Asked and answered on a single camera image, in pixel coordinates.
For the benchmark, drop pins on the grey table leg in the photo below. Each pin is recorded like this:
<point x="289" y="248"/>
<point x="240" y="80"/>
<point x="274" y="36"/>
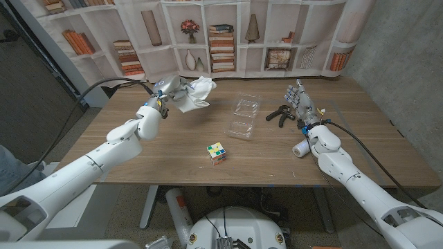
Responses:
<point x="149" y="207"/>
<point x="324" y="211"/>

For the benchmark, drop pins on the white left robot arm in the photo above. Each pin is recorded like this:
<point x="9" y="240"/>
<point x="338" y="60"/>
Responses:
<point x="86" y="173"/>

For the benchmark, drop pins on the white wrapped paper roll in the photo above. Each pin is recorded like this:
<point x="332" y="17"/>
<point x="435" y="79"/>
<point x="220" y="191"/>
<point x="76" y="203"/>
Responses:
<point x="300" y="149"/>

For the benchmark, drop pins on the clear plastic clamshell container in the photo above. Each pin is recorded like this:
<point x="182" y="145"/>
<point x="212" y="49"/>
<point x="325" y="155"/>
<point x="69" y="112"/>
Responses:
<point x="242" y="128"/>

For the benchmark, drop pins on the person's blue jeans leg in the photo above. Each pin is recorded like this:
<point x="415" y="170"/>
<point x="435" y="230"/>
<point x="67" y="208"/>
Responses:
<point x="14" y="173"/>

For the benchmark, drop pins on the white roll with orange label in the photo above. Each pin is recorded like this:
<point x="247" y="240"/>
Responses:
<point x="180" y="214"/>

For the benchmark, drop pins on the white napkin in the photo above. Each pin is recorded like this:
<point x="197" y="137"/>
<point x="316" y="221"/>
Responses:
<point x="199" y="93"/>

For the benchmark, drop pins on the grey metal finned part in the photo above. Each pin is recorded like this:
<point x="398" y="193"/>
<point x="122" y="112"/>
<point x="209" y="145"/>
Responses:
<point x="159" y="243"/>

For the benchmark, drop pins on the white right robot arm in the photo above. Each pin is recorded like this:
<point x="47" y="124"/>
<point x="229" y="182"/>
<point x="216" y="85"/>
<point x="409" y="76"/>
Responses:
<point x="370" y="190"/>

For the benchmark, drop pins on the colorful puzzle cube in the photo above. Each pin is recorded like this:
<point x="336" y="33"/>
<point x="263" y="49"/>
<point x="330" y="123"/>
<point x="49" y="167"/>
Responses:
<point x="216" y="154"/>

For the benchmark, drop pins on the printed bookshelf backdrop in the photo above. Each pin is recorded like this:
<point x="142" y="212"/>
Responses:
<point x="166" y="62"/>

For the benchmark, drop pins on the metal finned module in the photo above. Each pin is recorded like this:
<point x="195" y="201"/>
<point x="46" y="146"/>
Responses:
<point x="224" y="243"/>

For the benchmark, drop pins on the black hand grip tool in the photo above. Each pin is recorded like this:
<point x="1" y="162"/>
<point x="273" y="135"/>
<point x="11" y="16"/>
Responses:
<point x="282" y="115"/>

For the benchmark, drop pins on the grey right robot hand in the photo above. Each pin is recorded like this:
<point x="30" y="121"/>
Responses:
<point x="304" y="103"/>

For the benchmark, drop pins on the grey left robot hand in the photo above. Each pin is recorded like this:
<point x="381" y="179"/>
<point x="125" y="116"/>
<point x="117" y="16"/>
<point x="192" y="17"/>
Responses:
<point x="169" y="86"/>

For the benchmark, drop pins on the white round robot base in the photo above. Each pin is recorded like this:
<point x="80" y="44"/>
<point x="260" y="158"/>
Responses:
<point x="242" y="224"/>

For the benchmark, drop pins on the dark grey door panel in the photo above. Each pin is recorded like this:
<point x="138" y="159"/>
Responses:
<point x="34" y="86"/>

